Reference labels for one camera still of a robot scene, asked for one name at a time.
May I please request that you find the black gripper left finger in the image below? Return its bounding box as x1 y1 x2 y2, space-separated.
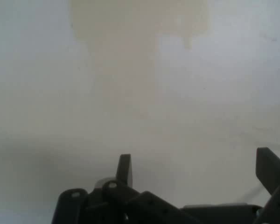
51 154 201 224

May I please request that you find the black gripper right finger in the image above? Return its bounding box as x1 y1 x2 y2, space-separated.
254 147 280 224

